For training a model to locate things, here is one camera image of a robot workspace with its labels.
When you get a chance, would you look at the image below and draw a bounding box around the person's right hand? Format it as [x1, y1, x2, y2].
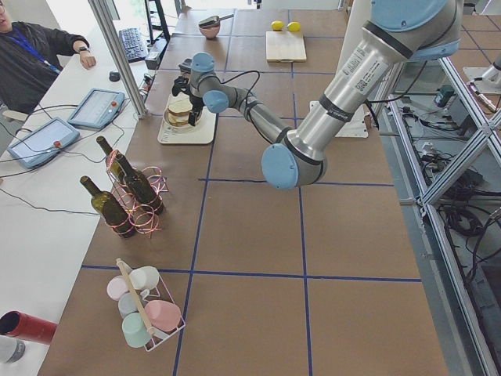
[79, 51, 96, 70]

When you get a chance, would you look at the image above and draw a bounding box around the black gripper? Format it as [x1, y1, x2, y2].
[189, 85, 204, 125]

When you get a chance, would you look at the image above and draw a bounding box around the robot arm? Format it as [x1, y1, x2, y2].
[188, 1, 463, 190]

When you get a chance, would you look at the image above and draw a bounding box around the near blue teach pendant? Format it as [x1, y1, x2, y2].
[7, 117, 80, 169]

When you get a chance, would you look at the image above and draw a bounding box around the grey cup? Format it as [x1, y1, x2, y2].
[117, 292, 138, 319]

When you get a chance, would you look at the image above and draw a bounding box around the wooden cutting board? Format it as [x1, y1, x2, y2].
[265, 31, 307, 62]

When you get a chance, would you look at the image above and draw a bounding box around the yellow lemon half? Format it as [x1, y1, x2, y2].
[287, 21, 301, 32]

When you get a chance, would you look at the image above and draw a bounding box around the mint green cup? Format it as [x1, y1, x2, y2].
[121, 312, 151, 349]

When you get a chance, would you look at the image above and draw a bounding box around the white cup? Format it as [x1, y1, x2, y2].
[128, 266, 160, 291]

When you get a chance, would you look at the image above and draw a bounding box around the wooden rack handle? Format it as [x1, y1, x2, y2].
[116, 258, 154, 336]

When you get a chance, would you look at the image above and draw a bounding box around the grey round plate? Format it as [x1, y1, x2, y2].
[164, 106, 191, 127]

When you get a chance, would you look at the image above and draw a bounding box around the black computer mouse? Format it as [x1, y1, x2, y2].
[109, 70, 121, 82]

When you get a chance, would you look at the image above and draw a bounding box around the blue teach pendant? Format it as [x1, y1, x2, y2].
[7, 117, 80, 169]
[67, 88, 125, 130]

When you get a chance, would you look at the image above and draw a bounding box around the aluminium frame post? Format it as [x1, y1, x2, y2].
[88, 0, 147, 119]

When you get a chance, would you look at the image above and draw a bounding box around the whole yellow lemon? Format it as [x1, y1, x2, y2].
[271, 20, 283, 31]

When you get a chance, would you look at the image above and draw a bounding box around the black keyboard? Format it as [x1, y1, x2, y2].
[118, 27, 148, 63]

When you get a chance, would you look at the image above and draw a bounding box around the dark green wine bottle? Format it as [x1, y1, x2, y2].
[80, 175, 136, 238]

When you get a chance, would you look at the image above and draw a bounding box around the seated person black jacket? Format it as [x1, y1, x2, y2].
[1, 5, 93, 114]

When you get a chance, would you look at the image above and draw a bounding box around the cream bear serving tray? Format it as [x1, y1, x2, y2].
[157, 93, 216, 145]

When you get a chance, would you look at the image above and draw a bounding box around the far blue teach pendant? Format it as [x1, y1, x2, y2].
[67, 88, 125, 130]

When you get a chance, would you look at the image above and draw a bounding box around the copper wire bottle rack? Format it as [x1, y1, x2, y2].
[106, 150, 165, 237]

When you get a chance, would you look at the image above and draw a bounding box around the light pink cup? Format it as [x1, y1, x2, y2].
[106, 276, 129, 302]

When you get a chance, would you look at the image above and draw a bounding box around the folded grey cloth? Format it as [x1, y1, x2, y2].
[178, 58, 192, 74]

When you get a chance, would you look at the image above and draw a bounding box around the pink bowl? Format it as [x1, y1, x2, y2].
[199, 22, 221, 39]

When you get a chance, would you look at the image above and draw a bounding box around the white wire rack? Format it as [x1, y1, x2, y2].
[106, 258, 186, 352]

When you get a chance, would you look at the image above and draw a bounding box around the bread slice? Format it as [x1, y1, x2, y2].
[168, 98, 193, 116]
[168, 113, 189, 126]

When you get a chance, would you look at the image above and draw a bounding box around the metal spoon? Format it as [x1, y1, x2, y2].
[198, 14, 234, 28]

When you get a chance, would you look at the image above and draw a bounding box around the red cylinder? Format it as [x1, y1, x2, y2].
[1, 311, 58, 345]

